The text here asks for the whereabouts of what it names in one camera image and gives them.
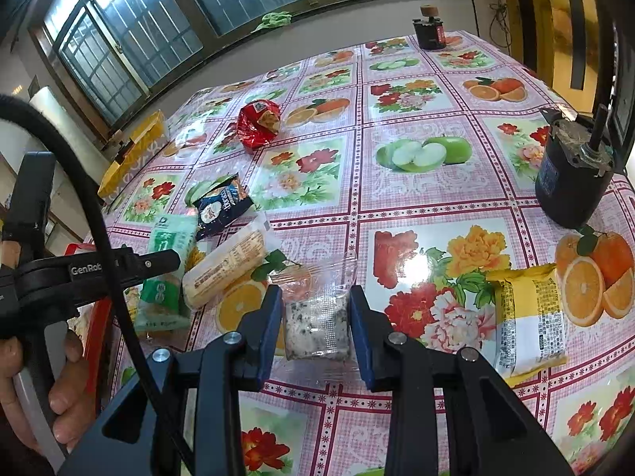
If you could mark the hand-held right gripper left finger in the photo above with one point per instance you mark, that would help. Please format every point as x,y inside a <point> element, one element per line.
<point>272,318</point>

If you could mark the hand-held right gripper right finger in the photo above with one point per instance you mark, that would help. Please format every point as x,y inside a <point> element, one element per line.
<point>359,338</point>

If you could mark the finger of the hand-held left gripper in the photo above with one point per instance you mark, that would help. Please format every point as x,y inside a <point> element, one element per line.
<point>151,263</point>

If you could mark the green snack packet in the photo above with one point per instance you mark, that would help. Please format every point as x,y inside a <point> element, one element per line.
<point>163,302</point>

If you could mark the clear rice cracker packet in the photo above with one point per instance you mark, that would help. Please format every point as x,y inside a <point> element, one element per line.
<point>315,317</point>

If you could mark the long beige biscuit packet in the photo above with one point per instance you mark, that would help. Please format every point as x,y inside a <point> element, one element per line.
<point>228,263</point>

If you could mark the red snack tray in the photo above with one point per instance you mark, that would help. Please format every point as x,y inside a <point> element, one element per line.
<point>99,327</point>

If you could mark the dark blue snack packet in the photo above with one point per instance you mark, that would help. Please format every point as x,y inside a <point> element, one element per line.
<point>221,206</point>

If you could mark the yellow cardboard box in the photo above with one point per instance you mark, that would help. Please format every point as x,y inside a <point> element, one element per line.
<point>134,153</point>

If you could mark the yellow snack packet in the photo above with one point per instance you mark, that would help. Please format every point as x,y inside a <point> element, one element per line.
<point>528,327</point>

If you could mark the red crinkled snack packet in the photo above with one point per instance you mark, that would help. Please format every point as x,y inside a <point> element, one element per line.
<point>255,124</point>

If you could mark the person's left hand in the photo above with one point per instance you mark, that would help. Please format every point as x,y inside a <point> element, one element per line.
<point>72,391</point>

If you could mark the white tower air conditioner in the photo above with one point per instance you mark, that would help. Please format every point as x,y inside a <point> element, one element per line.
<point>52,106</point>

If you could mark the brown framed barred window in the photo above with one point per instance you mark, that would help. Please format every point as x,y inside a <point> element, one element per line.
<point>124,49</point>

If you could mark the black cylindrical motor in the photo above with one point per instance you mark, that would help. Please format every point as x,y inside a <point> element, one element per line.
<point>570,183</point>

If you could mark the green cloth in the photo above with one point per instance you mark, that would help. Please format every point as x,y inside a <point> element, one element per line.
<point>273,20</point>

